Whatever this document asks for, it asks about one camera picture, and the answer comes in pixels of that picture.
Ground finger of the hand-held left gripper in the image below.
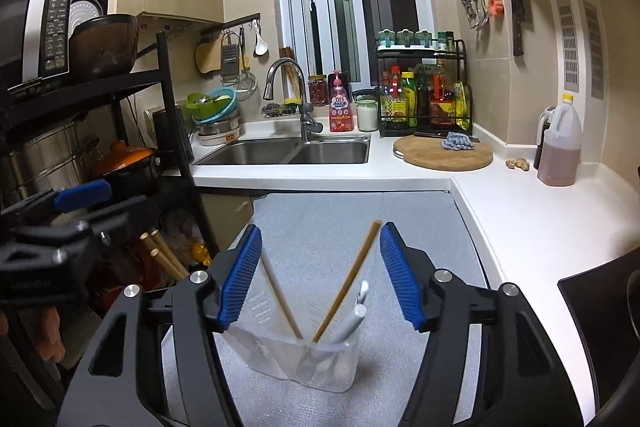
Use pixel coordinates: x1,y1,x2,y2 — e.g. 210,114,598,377
0,179,113,228
10,196,160,268

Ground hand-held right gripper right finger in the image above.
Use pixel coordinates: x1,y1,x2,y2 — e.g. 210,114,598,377
379,222,586,427

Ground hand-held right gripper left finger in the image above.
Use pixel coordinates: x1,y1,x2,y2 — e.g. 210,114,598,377
57,224,263,427

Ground wooden chopstick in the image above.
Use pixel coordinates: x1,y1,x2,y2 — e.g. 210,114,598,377
148,248,177,282
140,232,185,282
260,253,306,341
150,229,190,277
311,220,383,344

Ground white handled metal fork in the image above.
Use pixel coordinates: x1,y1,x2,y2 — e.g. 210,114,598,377
322,303,368,348

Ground clear plastic utensil container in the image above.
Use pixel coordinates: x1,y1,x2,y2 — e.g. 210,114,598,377
227,297,363,394

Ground person's left hand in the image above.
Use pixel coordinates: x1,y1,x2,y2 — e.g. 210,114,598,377
39,306,65,362

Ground large steel pot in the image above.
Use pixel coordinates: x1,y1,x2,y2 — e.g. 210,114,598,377
0,121,101,208

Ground orange lidded clay pot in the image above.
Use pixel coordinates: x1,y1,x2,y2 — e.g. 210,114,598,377
91,141,161,195

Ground black cylindrical container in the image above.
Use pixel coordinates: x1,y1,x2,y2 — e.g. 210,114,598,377
151,106,195,171

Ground grey fabric mat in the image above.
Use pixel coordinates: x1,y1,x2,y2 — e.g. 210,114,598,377
160,192,491,427

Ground black metal shelf rack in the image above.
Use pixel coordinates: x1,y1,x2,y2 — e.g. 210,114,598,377
0,32,221,408

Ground round wooden cutting board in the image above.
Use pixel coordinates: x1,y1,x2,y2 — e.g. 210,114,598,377
392,134,495,172

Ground stacked steel pans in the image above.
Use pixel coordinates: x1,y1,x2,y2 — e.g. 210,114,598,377
196,116,242,148

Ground stainless steel double sink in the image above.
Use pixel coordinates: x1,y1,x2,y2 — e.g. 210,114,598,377
194,133,372,166

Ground stacked green and blue bowls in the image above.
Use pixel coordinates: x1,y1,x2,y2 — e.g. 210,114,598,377
186,88,238,124

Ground blue knitted dishcloth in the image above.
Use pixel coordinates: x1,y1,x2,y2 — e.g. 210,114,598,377
441,131,474,152

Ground brown glass bowl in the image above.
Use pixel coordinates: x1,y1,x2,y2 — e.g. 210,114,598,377
69,14,139,78

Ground chrome kitchen faucet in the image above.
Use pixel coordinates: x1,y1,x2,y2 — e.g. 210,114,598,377
263,59,323,144

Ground red cap sauce bottle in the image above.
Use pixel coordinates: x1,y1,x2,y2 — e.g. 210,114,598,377
381,66,407,130

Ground green yellow sauce bottle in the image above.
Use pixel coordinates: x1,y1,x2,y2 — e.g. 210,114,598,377
400,71,419,128

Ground pink soap bottle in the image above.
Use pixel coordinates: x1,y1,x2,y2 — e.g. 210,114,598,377
328,70,355,132

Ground red label oil bottle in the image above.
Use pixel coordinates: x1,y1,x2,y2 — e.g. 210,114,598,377
429,60,456,128

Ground small hanging wooden board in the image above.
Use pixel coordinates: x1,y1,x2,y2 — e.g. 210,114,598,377
195,39,222,74

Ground yellow seasoning packet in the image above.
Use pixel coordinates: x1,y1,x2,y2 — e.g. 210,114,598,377
452,81,472,130

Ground black microwave oven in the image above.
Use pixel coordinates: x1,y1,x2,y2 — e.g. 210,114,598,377
0,0,76,92

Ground hanging metal grater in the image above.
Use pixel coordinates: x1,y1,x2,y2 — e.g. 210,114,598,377
220,32,240,86

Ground red filled glass jar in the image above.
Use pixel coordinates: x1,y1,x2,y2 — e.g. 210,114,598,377
307,75,329,108

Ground large plastic oil jug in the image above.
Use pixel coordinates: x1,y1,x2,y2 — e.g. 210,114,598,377
536,94,584,188

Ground bundle of upright chopsticks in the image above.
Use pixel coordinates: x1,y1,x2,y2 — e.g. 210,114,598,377
279,46,302,102

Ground hanging cleaver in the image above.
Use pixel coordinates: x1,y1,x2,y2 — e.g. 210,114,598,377
507,0,527,58

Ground hanging wire strainer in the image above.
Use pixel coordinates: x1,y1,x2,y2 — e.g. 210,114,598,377
234,72,257,102

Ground black wire spice rack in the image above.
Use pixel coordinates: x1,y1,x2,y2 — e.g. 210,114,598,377
375,38,473,138

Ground wall vent grille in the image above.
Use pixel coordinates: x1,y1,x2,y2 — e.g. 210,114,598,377
582,0,604,99
556,0,581,89

